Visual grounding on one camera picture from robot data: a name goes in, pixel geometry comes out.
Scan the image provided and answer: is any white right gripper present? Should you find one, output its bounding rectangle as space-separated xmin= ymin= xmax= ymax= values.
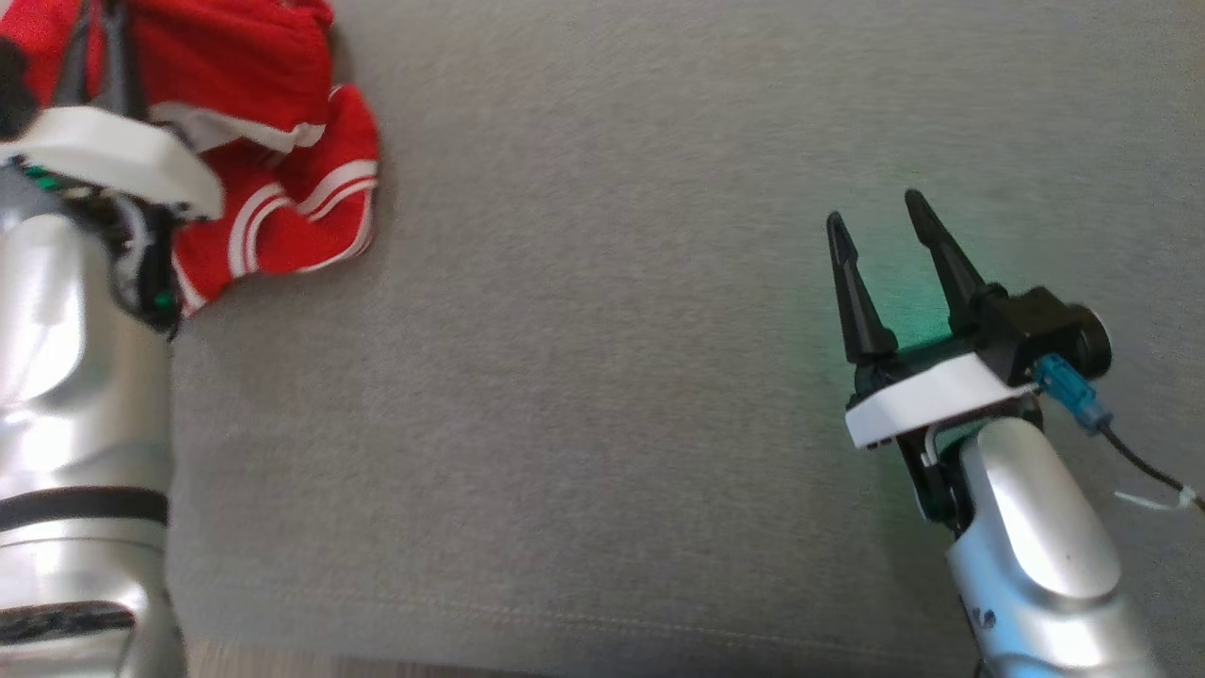
xmin=827 ymin=188 xmax=1044 ymax=453

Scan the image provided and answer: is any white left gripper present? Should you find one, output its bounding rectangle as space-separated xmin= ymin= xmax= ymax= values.
xmin=0 ymin=0 xmax=225 ymax=222

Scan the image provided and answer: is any red basketball jersey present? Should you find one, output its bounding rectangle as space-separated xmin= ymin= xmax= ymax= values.
xmin=0 ymin=0 xmax=336 ymax=156

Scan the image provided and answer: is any blue right camera connector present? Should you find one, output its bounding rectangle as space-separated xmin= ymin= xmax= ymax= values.
xmin=1033 ymin=356 xmax=1114 ymax=436

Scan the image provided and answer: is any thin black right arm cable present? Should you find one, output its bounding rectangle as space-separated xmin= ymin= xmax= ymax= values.
xmin=1097 ymin=422 xmax=1205 ymax=514

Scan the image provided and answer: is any white right cable tie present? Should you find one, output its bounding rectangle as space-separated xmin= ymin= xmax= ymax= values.
xmin=1116 ymin=485 xmax=1201 ymax=514

